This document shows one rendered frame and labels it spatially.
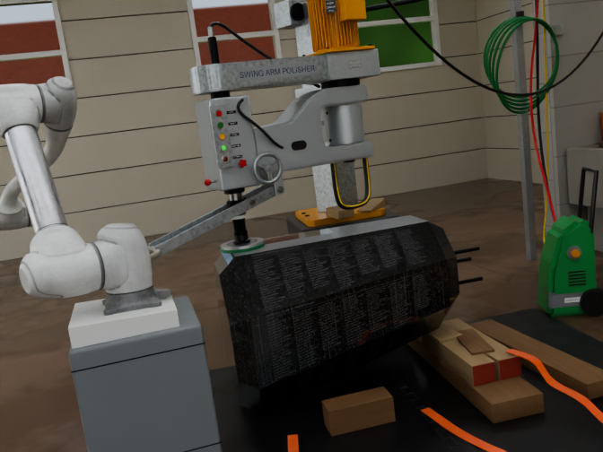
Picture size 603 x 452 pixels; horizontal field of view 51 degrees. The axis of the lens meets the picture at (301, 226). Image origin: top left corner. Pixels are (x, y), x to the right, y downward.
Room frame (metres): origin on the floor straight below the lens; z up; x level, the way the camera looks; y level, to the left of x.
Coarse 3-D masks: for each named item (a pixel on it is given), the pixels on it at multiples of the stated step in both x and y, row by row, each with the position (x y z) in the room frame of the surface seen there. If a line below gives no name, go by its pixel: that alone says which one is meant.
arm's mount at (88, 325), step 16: (80, 304) 2.09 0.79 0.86; (96, 304) 2.07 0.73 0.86; (80, 320) 1.88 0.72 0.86; (96, 320) 1.86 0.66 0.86; (112, 320) 1.84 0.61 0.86; (128, 320) 1.85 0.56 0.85; (144, 320) 1.86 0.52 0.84; (160, 320) 1.88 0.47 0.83; (176, 320) 1.89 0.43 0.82; (80, 336) 1.81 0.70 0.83; (96, 336) 1.82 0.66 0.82; (112, 336) 1.84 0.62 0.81; (128, 336) 1.85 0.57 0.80
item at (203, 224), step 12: (252, 192) 3.09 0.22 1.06; (264, 192) 3.00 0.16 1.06; (240, 204) 2.94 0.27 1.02; (252, 204) 2.96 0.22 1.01; (204, 216) 2.97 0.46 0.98; (216, 216) 2.88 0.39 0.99; (228, 216) 2.91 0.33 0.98; (180, 228) 2.92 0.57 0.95; (192, 228) 2.83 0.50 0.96; (204, 228) 2.85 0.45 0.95; (156, 240) 2.86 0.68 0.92; (168, 240) 2.77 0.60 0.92; (180, 240) 2.80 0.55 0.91
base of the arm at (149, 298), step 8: (152, 288) 2.01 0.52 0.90; (112, 296) 1.95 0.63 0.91; (120, 296) 1.94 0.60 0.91; (128, 296) 1.94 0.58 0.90; (136, 296) 1.95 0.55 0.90; (144, 296) 1.97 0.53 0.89; (152, 296) 2.00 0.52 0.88; (160, 296) 2.03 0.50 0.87; (168, 296) 2.04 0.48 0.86; (104, 304) 2.04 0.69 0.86; (112, 304) 1.95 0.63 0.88; (120, 304) 1.94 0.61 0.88; (128, 304) 1.94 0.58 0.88; (136, 304) 1.94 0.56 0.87; (144, 304) 1.95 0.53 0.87; (152, 304) 1.95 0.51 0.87; (160, 304) 1.96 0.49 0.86; (104, 312) 1.91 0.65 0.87; (112, 312) 1.91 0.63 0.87; (120, 312) 1.92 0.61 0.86
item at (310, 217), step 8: (312, 208) 4.14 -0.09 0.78; (384, 208) 3.77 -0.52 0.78; (296, 216) 4.07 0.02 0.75; (304, 216) 3.85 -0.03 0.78; (312, 216) 3.81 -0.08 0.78; (320, 216) 3.77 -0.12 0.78; (328, 216) 3.73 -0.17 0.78; (360, 216) 3.71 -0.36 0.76; (368, 216) 3.72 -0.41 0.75; (376, 216) 3.73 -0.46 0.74; (312, 224) 3.67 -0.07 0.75; (320, 224) 3.67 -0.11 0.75
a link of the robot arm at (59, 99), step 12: (36, 84) 2.20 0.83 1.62; (48, 84) 2.18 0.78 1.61; (60, 84) 2.18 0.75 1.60; (72, 84) 2.22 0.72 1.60; (48, 96) 2.17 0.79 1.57; (60, 96) 2.18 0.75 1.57; (72, 96) 2.21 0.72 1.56; (48, 108) 2.17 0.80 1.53; (60, 108) 2.20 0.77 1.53; (72, 108) 2.23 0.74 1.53; (48, 120) 2.20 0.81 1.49; (60, 120) 2.24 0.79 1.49; (72, 120) 2.27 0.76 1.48
